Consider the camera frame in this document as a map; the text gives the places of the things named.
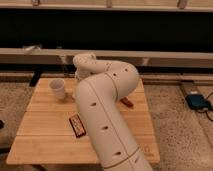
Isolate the dark chocolate bar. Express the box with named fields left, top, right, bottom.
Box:
left=69, top=115, right=86, bottom=138

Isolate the wooden table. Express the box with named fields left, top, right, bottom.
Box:
left=7, top=78, right=160, bottom=165

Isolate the white plastic cup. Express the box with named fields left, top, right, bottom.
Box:
left=48, top=78, right=66, bottom=100

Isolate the grey wall rail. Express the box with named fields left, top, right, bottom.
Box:
left=0, top=46, right=213, bottom=68

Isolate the red chip bag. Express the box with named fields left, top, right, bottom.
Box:
left=120, top=97, right=134, bottom=108

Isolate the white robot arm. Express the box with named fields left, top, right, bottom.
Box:
left=73, top=53, right=153, bottom=171

